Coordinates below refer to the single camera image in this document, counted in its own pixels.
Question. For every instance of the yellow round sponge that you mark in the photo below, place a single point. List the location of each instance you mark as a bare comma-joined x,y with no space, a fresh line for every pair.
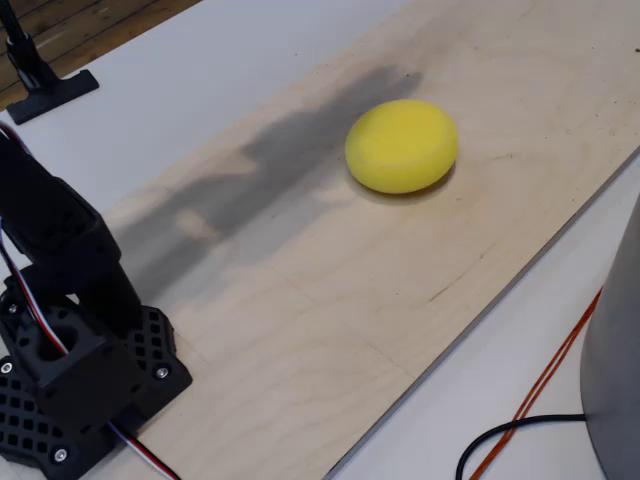
400,145

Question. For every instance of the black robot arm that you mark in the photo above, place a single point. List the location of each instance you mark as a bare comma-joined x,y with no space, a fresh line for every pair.
75,350

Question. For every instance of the light plywood board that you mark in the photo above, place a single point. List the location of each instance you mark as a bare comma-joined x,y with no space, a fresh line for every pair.
350,300

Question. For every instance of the black camera stand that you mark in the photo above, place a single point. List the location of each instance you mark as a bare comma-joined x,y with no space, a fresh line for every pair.
50,95

